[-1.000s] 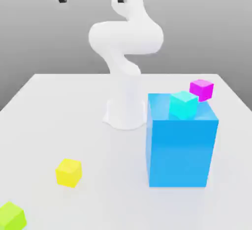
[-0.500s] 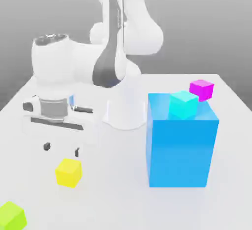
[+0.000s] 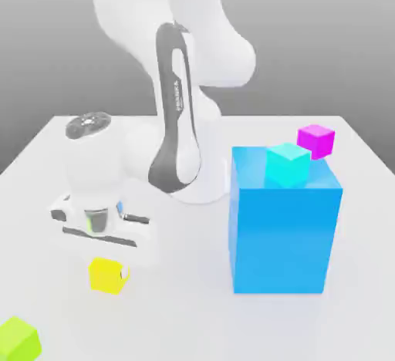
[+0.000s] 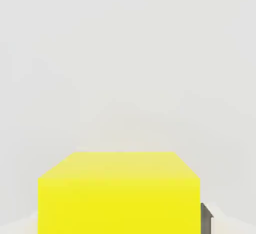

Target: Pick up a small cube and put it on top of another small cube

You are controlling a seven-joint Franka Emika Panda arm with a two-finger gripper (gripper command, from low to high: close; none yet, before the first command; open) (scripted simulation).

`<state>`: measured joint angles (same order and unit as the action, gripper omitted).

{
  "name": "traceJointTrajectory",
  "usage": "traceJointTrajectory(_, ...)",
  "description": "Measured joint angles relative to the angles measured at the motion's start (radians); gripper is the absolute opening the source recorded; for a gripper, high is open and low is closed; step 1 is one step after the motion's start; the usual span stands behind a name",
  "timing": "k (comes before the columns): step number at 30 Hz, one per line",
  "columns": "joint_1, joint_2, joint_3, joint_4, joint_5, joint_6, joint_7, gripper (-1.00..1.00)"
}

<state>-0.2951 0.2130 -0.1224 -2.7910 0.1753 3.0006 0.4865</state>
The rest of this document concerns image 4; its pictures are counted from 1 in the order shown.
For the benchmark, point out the small yellow cube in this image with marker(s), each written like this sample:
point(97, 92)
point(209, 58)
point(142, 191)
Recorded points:
point(119, 202)

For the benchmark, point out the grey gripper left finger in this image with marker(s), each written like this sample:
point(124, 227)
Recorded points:
point(28, 227)

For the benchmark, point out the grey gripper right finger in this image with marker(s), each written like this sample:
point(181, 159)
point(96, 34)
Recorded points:
point(205, 221)

